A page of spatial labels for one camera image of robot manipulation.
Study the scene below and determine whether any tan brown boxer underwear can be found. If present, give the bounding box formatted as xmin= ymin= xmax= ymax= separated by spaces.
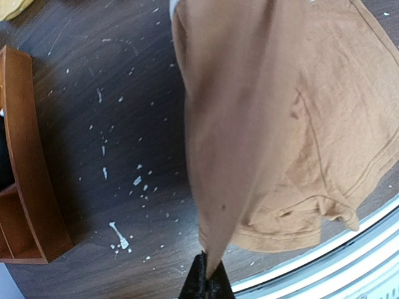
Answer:
xmin=170 ymin=1 xmax=398 ymax=276

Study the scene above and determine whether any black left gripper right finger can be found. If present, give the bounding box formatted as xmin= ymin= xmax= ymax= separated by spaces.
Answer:
xmin=207 ymin=261 xmax=235 ymax=299

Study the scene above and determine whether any yellow dotted plate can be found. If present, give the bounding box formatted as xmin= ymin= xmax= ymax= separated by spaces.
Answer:
xmin=0 ymin=0 xmax=34 ymax=21

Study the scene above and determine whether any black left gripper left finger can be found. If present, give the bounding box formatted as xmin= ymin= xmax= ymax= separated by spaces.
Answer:
xmin=179 ymin=252 xmax=207 ymax=299

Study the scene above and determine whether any brown wooden organizer box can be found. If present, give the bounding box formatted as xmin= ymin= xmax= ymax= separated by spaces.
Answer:
xmin=1 ymin=46 xmax=74 ymax=264

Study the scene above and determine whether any metal front rail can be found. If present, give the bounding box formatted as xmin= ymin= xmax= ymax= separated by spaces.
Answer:
xmin=232 ymin=196 xmax=398 ymax=298

